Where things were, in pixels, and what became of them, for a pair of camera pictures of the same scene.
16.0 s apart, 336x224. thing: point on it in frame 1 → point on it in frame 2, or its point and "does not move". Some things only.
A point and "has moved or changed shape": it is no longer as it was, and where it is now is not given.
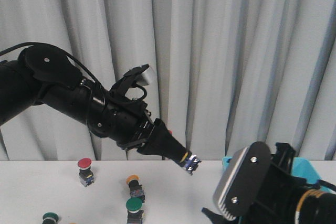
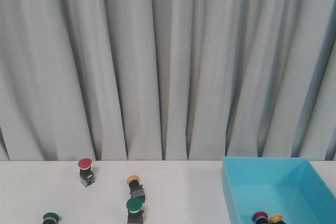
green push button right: x=135 y=214 does not move
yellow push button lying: x=136 y=188 does not move
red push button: x=191 y=164 has moved or changed shape
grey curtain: x=240 y=57 does not move
